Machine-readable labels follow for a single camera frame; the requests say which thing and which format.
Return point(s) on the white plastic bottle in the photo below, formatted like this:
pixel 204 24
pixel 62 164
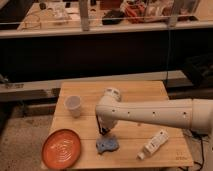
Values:
pixel 160 138

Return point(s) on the wooden table board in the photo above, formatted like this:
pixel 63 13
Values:
pixel 131 136

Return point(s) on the orange plate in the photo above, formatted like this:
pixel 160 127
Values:
pixel 61 149

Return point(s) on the metal rail beam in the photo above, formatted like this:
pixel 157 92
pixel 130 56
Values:
pixel 51 88

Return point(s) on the orange tool on shelf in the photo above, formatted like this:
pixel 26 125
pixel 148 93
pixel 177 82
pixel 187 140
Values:
pixel 135 13

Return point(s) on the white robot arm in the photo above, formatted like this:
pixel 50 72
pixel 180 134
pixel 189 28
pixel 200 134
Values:
pixel 194 114

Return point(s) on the black eraser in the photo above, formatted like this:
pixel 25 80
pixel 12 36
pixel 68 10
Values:
pixel 103 131

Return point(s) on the black bag on shelf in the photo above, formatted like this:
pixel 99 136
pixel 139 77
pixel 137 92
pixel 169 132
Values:
pixel 112 17

